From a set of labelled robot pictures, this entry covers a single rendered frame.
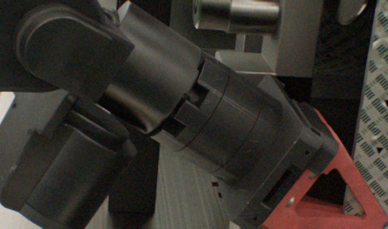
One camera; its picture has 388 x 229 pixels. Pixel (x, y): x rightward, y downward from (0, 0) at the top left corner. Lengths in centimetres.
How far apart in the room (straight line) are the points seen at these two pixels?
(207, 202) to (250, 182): 45
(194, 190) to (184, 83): 50
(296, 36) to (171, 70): 13
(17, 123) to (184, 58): 10
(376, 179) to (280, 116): 8
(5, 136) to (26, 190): 3
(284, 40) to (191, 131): 12
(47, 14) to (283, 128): 15
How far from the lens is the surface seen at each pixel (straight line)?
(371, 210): 49
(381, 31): 46
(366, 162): 48
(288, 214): 46
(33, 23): 36
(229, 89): 43
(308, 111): 46
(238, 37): 87
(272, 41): 54
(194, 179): 93
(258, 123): 43
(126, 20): 41
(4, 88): 38
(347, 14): 49
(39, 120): 41
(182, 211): 85
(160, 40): 42
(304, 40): 52
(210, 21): 52
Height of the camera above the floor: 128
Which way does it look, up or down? 19 degrees down
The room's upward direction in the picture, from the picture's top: 5 degrees clockwise
